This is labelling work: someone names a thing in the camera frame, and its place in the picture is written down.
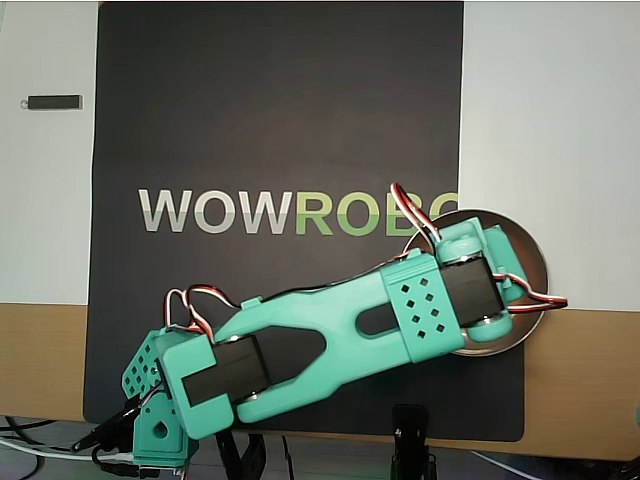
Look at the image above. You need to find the white floor cable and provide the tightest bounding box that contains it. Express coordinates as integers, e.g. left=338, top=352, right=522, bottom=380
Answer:
left=0, top=435, right=91, bottom=459

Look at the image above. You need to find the white thin cable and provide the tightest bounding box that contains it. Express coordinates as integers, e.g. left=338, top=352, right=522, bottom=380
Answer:
left=469, top=448, right=522, bottom=477

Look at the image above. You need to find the metal bowl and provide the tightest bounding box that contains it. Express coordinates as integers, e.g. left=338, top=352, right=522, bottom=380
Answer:
left=402, top=208, right=551, bottom=358

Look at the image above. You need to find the black plug cable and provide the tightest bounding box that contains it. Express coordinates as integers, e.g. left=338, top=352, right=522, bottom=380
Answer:
left=72, top=402, right=144, bottom=451

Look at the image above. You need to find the white paper sheet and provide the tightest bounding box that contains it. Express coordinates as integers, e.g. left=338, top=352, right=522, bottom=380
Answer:
left=0, top=0, right=100, bottom=305
left=457, top=0, right=640, bottom=314

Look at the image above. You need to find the black hanging cable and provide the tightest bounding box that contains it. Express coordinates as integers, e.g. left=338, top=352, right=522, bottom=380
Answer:
left=278, top=434, right=297, bottom=480

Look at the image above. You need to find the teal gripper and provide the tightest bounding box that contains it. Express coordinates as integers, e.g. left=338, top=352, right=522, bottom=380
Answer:
left=492, top=227, right=530, bottom=296

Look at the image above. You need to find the black table clamp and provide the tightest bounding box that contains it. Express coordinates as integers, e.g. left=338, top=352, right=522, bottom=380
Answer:
left=214, top=428, right=269, bottom=480

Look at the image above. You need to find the black USB stick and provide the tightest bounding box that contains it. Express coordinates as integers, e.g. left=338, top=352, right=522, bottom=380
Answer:
left=19, top=94, right=84, bottom=112

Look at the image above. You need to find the black mat with WOWROBO print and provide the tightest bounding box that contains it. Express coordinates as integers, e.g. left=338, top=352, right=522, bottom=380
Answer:
left=82, top=1, right=526, bottom=444

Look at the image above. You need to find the black floor cable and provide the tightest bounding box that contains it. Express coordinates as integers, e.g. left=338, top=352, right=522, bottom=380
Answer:
left=0, top=415, right=57, bottom=436

